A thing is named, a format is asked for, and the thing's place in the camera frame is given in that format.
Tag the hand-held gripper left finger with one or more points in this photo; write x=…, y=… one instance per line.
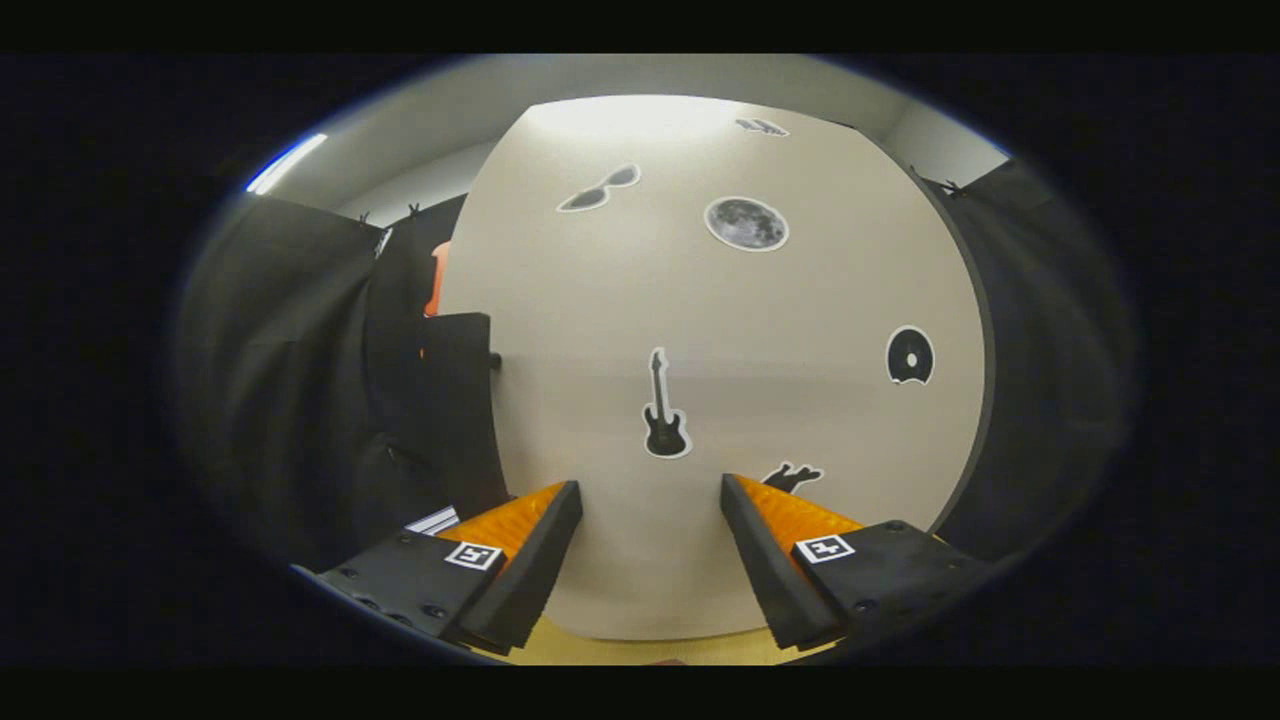
x=532, y=570

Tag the white cabinet door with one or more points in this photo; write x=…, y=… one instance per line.
x=780, y=330

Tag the light blue book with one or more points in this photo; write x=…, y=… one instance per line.
x=435, y=521

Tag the narrow ceiling light strip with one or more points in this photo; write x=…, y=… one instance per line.
x=287, y=163

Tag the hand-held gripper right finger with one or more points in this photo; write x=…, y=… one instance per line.
x=768, y=570

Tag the grey cabinet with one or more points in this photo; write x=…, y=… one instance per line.
x=990, y=340

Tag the black backdrop cloth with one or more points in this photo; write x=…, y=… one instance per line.
x=280, y=380

